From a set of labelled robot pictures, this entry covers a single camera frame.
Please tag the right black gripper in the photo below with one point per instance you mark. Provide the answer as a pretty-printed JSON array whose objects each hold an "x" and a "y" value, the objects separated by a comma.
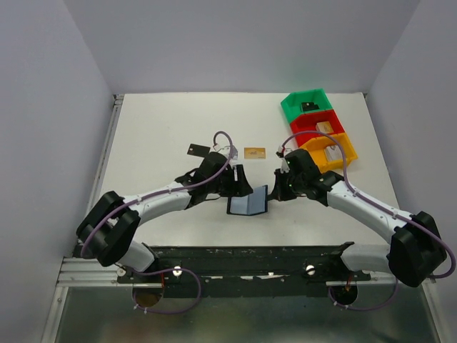
[{"x": 280, "y": 184}]

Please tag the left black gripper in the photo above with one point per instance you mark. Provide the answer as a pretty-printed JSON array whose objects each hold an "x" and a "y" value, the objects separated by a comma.
[{"x": 236, "y": 179}]

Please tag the black leather card holder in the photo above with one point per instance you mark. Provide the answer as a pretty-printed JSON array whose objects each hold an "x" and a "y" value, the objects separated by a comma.
[{"x": 248, "y": 205}]

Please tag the gold credit card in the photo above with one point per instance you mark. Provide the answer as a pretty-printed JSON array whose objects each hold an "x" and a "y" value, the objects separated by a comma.
[{"x": 254, "y": 153}]

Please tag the black credit card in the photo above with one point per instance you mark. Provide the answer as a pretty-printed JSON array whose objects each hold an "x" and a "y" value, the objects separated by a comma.
[{"x": 198, "y": 150}]

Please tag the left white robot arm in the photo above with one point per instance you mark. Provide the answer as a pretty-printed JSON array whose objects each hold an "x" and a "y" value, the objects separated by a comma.
[{"x": 107, "y": 232}]

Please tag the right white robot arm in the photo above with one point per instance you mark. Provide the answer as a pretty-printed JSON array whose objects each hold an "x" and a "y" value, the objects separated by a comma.
[{"x": 412, "y": 251}]

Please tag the yellow plastic bin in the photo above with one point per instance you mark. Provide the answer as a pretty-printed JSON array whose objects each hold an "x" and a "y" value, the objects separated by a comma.
[{"x": 316, "y": 147}]

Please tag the white box in yellow bin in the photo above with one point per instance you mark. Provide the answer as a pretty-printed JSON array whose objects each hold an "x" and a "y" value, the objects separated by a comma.
[{"x": 334, "y": 153}]

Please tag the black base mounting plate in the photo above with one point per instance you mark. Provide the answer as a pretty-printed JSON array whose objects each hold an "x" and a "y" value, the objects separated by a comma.
[{"x": 231, "y": 272}]

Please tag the red plastic bin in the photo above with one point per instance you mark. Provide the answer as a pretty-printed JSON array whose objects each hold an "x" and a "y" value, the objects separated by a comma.
[{"x": 307, "y": 122}]

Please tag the white box in red bin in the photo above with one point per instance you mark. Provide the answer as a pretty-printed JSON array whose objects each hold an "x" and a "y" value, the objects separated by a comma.
[{"x": 324, "y": 127}]

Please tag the green plastic bin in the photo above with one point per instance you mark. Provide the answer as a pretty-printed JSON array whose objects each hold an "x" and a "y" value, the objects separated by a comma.
[{"x": 291, "y": 105}]

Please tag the black part in green bin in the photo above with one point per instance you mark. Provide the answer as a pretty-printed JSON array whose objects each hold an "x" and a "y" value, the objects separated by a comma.
[{"x": 309, "y": 107}]

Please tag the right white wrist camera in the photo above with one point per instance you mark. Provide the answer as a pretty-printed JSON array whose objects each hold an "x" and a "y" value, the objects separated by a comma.
[{"x": 280, "y": 153}]

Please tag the aluminium extrusion rail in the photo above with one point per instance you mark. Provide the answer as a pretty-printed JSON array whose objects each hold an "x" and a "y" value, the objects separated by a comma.
[{"x": 76, "y": 272}]

